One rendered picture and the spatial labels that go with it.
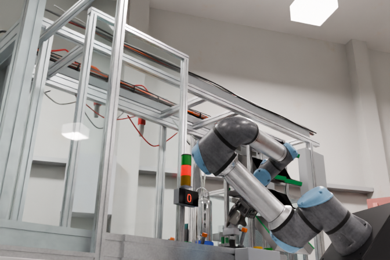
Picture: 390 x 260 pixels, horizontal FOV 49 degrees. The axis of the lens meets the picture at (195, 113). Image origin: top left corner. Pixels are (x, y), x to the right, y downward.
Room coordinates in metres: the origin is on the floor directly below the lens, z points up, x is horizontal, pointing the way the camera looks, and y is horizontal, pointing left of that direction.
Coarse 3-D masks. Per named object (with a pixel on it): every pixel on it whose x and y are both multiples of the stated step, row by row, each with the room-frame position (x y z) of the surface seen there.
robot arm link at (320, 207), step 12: (312, 192) 1.53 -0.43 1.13; (324, 192) 1.50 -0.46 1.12; (300, 204) 1.53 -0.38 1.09; (312, 204) 1.50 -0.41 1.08; (324, 204) 1.49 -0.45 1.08; (336, 204) 1.51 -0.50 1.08; (300, 216) 1.54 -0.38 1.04; (312, 216) 1.52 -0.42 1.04; (324, 216) 1.51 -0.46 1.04; (336, 216) 1.51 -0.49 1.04; (312, 228) 1.54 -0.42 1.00; (324, 228) 1.55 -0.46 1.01
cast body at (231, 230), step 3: (225, 222) 2.05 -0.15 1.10; (237, 222) 2.05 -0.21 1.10; (225, 225) 2.05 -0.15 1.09; (231, 225) 2.03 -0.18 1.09; (234, 225) 2.04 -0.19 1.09; (237, 225) 2.05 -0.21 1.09; (225, 228) 2.06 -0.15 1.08; (228, 228) 2.04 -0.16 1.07; (231, 228) 2.03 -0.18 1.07; (234, 228) 2.02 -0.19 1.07; (237, 228) 2.04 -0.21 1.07; (225, 231) 2.05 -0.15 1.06; (228, 231) 2.04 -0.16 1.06; (231, 231) 2.03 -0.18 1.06; (234, 231) 2.02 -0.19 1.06; (237, 231) 2.03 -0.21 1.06; (225, 234) 2.06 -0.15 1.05; (228, 234) 2.04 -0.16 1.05; (231, 234) 2.04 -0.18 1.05; (234, 234) 2.04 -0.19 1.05; (237, 234) 2.04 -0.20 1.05
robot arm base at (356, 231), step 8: (352, 216) 1.53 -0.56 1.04; (344, 224) 1.51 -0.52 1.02; (352, 224) 1.51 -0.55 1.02; (360, 224) 1.52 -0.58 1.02; (368, 224) 1.54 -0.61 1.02; (328, 232) 1.55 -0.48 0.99; (336, 232) 1.53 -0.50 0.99; (344, 232) 1.52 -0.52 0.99; (352, 232) 1.51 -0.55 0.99; (360, 232) 1.51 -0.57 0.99; (368, 232) 1.52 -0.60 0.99; (336, 240) 1.55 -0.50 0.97; (344, 240) 1.54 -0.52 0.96; (352, 240) 1.52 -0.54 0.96; (360, 240) 1.51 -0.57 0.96; (336, 248) 1.58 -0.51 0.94; (344, 248) 1.55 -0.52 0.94; (352, 248) 1.53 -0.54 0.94
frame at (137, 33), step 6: (126, 24) 1.75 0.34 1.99; (126, 30) 1.76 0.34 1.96; (132, 30) 1.78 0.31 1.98; (138, 30) 1.80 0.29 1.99; (138, 36) 1.80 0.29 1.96; (144, 36) 1.83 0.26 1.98; (150, 42) 1.86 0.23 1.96; (156, 42) 1.88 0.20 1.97; (162, 48) 1.91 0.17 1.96; (168, 48) 1.94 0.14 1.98; (174, 54) 1.97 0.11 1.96; (180, 54) 2.00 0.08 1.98
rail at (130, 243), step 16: (128, 240) 1.44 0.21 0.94; (144, 240) 1.48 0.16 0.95; (160, 240) 1.53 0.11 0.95; (128, 256) 1.44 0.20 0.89; (144, 256) 1.48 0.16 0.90; (160, 256) 1.53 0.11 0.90; (176, 256) 1.58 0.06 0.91; (192, 256) 1.63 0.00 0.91; (208, 256) 1.69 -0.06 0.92; (224, 256) 1.75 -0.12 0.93
